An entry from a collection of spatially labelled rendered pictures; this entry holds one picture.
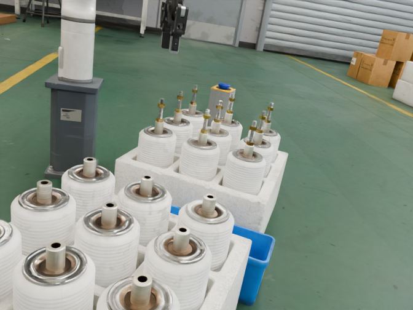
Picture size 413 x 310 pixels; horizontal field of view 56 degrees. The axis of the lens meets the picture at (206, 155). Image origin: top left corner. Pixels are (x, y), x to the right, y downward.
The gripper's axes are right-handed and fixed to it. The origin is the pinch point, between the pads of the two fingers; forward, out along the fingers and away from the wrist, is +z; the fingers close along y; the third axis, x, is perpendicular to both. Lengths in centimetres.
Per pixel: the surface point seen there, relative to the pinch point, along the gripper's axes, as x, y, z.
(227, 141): 18.5, 2.8, 23.2
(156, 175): -2.1, 8.4, 30.1
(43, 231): -28, 37, 25
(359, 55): 321, -281, 21
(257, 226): 18.3, 25.7, 35.2
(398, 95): 283, -176, 43
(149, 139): -3.5, 3.4, 22.6
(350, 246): 54, 22, 47
